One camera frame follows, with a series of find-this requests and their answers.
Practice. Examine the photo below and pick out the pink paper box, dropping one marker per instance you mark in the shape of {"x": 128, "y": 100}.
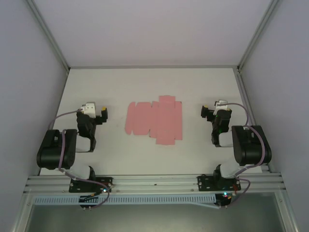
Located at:
{"x": 154, "y": 120}

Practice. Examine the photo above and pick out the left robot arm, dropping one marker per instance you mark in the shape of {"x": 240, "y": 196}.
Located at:
{"x": 53, "y": 154}

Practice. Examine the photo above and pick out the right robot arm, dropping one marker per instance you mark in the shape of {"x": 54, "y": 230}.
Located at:
{"x": 251, "y": 149}

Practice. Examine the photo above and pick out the grey metal panel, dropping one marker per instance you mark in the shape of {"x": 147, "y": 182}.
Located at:
{"x": 154, "y": 220}

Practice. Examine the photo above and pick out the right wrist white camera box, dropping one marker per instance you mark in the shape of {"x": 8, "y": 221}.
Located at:
{"x": 220, "y": 104}

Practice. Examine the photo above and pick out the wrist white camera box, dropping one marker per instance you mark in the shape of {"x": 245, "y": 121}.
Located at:
{"x": 89, "y": 108}
{"x": 220, "y": 104}

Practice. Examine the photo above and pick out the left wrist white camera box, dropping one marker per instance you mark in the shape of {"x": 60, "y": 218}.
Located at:
{"x": 89, "y": 108}

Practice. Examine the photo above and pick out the aluminium side rail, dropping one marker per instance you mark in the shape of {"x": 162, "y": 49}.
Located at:
{"x": 242, "y": 91}

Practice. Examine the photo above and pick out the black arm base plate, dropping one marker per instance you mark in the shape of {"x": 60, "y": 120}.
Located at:
{"x": 74, "y": 188}
{"x": 204, "y": 183}

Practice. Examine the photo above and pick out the aluminium frame crossbar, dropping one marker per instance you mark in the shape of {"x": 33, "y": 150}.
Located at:
{"x": 154, "y": 67}

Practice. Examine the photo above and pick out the aluminium mounting rail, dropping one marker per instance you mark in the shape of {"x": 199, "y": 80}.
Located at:
{"x": 154, "y": 180}

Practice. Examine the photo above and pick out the aluminium frame post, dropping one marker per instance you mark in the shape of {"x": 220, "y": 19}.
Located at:
{"x": 257, "y": 33}
{"x": 49, "y": 33}

